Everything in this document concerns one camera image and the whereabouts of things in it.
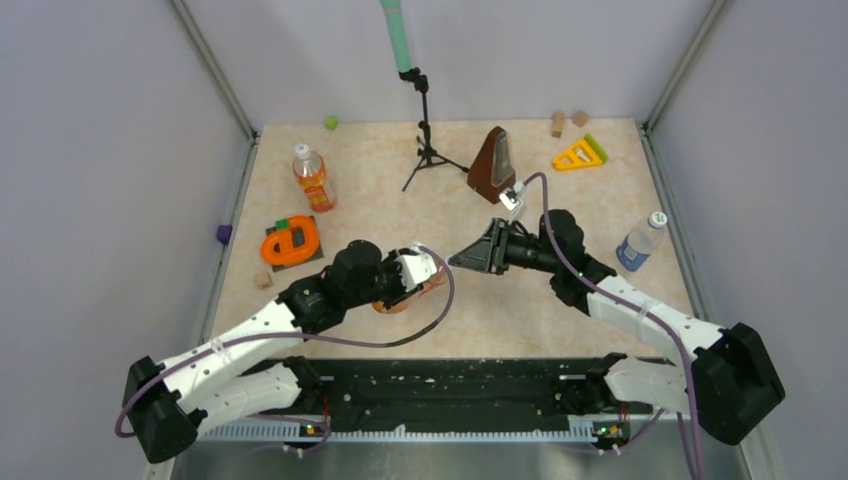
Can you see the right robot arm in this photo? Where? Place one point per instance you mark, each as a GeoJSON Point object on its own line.
{"type": "Point", "coordinates": [723, 377]}

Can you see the purple wall knob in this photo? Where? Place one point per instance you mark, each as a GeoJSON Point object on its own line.
{"type": "Point", "coordinates": [224, 233]}

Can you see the yellow triangle toy block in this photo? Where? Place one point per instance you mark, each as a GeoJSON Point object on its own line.
{"type": "Point", "coordinates": [580, 155]}

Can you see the blue label water bottle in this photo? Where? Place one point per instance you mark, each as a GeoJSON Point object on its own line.
{"type": "Point", "coordinates": [642, 241]}

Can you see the wooden block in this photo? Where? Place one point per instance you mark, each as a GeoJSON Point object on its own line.
{"type": "Point", "coordinates": [558, 124]}
{"type": "Point", "coordinates": [580, 118]}

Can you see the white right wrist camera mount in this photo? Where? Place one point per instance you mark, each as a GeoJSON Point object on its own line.
{"type": "Point", "coordinates": [513, 199]}

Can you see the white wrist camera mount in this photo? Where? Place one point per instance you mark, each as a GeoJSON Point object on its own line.
{"type": "Point", "coordinates": [417, 264]}
{"type": "Point", "coordinates": [513, 199]}

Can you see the green cube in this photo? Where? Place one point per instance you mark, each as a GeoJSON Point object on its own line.
{"type": "Point", "coordinates": [331, 123]}

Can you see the brown wooden metronome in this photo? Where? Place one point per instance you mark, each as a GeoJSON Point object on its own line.
{"type": "Point", "coordinates": [492, 172]}

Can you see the orange tea bottle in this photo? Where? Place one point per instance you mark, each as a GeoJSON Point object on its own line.
{"type": "Point", "coordinates": [310, 171]}
{"type": "Point", "coordinates": [431, 284]}

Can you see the mint green cylinder handle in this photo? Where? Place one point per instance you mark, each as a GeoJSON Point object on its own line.
{"type": "Point", "coordinates": [393, 14]}

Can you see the black mini tripod stand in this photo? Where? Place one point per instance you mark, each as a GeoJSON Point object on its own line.
{"type": "Point", "coordinates": [428, 156]}

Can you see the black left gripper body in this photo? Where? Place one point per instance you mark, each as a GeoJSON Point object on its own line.
{"type": "Point", "coordinates": [388, 285]}

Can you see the small wooden cube left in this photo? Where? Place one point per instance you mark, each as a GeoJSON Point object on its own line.
{"type": "Point", "coordinates": [263, 280]}

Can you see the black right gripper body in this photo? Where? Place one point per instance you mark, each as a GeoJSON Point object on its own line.
{"type": "Point", "coordinates": [525, 252]}

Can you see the orange ring toy on plate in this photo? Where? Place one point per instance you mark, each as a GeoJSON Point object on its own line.
{"type": "Point", "coordinates": [292, 241]}

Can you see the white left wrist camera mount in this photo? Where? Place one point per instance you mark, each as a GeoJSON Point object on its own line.
{"type": "Point", "coordinates": [417, 264]}

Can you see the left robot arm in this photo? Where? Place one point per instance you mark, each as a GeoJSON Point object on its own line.
{"type": "Point", "coordinates": [166, 402]}

